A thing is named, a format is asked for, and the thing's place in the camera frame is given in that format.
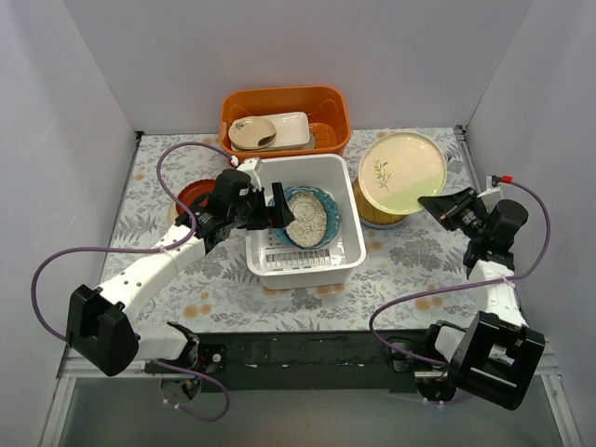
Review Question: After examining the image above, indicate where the teal embossed plate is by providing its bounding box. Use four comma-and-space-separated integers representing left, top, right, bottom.
269, 186, 341, 250

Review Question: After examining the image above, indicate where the orange plastic bin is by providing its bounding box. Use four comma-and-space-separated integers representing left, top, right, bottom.
219, 86, 352, 160

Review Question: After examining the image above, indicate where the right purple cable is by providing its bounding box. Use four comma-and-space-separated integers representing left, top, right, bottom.
368, 176, 554, 406

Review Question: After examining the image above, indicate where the light blue plate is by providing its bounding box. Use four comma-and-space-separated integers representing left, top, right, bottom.
168, 202, 179, 225

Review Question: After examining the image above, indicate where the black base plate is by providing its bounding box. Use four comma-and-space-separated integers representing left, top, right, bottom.
143, 331, 479, 393

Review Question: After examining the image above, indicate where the white plastic bin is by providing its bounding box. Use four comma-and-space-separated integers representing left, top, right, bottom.
246, 154, 366, 290

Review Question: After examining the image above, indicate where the red brown plate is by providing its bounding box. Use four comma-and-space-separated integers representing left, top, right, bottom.
178, 179, 215, 208

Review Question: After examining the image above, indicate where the aluminium rail frame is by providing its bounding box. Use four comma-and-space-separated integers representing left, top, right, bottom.
36, 124, 583, 447

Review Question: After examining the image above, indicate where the woven bamboo plate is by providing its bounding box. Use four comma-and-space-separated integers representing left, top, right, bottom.
354, 190, 406, 224

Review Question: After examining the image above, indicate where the cream rectangular tray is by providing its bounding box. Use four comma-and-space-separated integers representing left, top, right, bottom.
232, 112, 311, 151

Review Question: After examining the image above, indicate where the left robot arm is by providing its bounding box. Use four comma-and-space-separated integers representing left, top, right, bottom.
66, 169, 294, 376

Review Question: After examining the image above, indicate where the purple cable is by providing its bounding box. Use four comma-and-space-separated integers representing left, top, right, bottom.
368, 176, 554, 406
30, 140, 231, 422

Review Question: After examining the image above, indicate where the cream round floral dish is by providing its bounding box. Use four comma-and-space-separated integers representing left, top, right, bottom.
228, 116, 277, 150

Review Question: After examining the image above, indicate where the speckled beige plate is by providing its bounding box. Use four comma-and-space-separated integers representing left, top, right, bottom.
285, 192, 327, 249

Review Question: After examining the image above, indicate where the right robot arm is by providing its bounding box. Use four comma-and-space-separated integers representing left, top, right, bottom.
418, 188, 545, 410

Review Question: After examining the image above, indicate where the cream plate with sprig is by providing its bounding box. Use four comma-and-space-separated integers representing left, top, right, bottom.
358, 132, 447, 215

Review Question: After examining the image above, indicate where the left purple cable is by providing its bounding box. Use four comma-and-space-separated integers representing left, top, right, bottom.
30, 140, 231, 422

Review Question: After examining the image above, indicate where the blue plate under cream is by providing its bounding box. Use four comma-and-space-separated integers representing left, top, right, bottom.
359, 216, 409, 230

